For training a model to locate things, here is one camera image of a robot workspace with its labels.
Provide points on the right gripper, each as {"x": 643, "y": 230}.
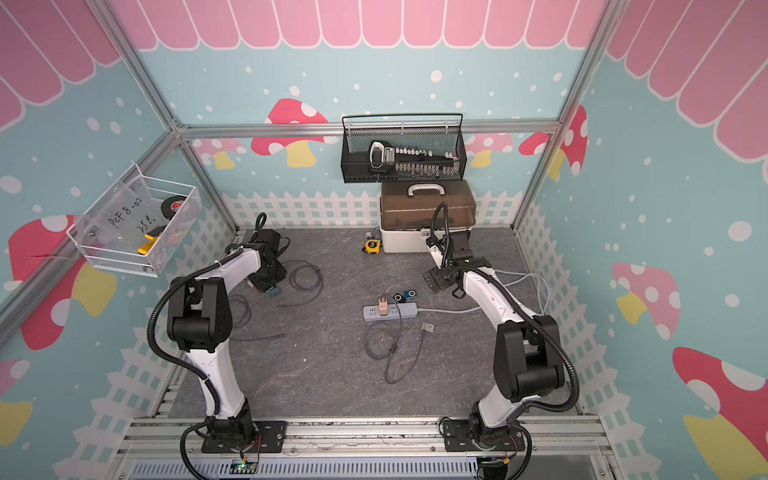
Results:
{"x": 439, "y": 281}

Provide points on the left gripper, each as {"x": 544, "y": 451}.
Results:
{"x": 261, "y": 285}

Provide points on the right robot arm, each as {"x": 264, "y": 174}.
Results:
{"x": 530, "y": 367}

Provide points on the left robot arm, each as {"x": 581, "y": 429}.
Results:
{"x": 192, "y": 323}

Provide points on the yellow tape measure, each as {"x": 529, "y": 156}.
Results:
{"x": 372, "y": 247}

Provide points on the white power strip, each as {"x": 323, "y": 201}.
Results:
{"x": 395, "y": 312}

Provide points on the white toolbox brown lid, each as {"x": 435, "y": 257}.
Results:
{"x": 407, "y": 209}

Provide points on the black electrical tape roll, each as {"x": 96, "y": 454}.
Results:
{"x": 171, "y": 205}

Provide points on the socket bit set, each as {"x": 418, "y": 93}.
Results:
{"x": 412, "y": 163}

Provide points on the yellow tool in bin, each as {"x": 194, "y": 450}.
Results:
{"x": 147, "y": 246}

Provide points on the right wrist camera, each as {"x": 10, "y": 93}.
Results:
{"x": 436, "y": 250}

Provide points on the clear plastic wall bin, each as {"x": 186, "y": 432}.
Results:
{"x": 112, "y": 229}

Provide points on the black wire mesh basket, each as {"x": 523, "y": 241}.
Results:
{"x": 438, "y": 132}

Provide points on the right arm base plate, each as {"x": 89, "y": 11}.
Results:
{"x": 466, "y": 435}

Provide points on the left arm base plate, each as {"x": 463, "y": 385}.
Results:
{"x": 231, "y": 436}

